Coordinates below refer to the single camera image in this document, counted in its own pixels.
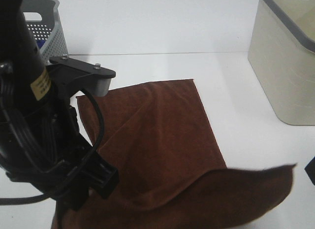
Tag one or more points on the grey perforated plastic basket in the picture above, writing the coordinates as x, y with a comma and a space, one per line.
47, 31

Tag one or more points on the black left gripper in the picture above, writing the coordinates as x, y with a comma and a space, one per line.
46, 150

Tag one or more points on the brown towel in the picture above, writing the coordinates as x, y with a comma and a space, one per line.
172, 173

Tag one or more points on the beige plastic storage bin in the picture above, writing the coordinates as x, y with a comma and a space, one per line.
282, 55

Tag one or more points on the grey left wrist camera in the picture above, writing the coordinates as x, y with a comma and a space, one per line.
74, 75

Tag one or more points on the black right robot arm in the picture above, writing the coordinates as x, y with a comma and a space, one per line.
310, 170

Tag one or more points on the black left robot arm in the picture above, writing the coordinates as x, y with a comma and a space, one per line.
24, 78

